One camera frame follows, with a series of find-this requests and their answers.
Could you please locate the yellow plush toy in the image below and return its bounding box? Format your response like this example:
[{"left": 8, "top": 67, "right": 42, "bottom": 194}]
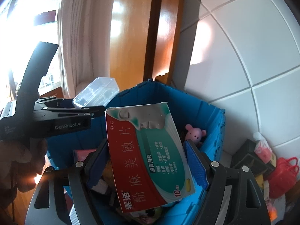
[{"left": 255, "top": 174, "right": 264, "bottom": 190}]

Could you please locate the pink pig plush orange dress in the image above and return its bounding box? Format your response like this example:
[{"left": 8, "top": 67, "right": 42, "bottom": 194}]
[{"left": 266, "top": 201, "right": 278, "bottom": 222}]

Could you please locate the olive small box on bag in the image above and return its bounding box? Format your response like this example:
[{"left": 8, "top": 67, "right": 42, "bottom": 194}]
[{"left": 269, "top": 153, "right": 277, "bottom": 168}]

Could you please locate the white curtain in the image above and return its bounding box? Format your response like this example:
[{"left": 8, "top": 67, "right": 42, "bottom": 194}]
[{"left": 57, "top": 0, "right": 114, "bottom": 98}]

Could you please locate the person's left hand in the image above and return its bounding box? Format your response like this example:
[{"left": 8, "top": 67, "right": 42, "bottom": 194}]
[{"left": 1, "top": 139, "right": 47, "bottom": 193}]

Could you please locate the red bear suitcase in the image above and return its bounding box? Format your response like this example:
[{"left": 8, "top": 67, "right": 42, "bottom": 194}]
[{"left": 267, "top": 157, "right": 299, "bottom": 199}]

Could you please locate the clear plastic case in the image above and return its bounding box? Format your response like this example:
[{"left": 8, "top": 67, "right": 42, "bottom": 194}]
[{"left": 72, "top": 77, "right": 119, "bottom": 108}]

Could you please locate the blue plastic storage crate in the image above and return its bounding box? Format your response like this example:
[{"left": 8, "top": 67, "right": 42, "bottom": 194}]
[{"left": 47, "top": 81, "right": 225, "bottom": 224}]

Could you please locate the pink pig plush in crate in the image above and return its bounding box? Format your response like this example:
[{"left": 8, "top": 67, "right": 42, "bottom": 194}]
[{"left": 185, "top": 124, "right": 207, "bottom": 145}]

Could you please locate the red green medicine box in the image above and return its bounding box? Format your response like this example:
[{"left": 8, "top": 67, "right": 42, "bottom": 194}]
[{"left": 105, "top": 102, "right": 195, "bottom": 213}]

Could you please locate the pink tissue pack on bag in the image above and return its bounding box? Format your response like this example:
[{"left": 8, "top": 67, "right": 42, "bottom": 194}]
[{"left": 253, "top": 132, "right": 272, "bottom": 164}]

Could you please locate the black gift bag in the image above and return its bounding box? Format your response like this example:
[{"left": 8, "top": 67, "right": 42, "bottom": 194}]
[{"left": 230, "top": 139, "right": 276, "bottom": 177}]

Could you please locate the wooden door frame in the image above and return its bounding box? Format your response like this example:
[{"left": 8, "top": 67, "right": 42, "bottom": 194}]
[{"left": 110, "top": 0, "right": 184, "bottom": 90}]

